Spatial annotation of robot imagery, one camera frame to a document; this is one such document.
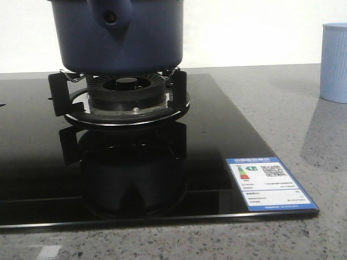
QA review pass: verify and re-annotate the blue white energy label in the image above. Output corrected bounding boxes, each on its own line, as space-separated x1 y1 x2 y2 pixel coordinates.
226 157 318 212

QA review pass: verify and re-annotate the light blue ribbed cup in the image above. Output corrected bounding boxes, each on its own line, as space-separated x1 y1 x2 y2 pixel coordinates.
320 22 346 103

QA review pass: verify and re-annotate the dark blue cooking pot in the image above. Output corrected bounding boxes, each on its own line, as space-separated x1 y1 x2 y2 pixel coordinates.
51 1 184 75

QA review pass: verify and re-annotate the black glass gas stove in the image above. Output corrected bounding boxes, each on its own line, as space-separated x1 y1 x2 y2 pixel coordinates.
1 74 319 232

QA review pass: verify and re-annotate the black gas burner head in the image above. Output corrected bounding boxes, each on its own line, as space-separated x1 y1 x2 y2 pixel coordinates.
87 74 166 111

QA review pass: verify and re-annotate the black metal pot support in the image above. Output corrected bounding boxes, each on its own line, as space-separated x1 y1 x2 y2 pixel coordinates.
48 68 190 127

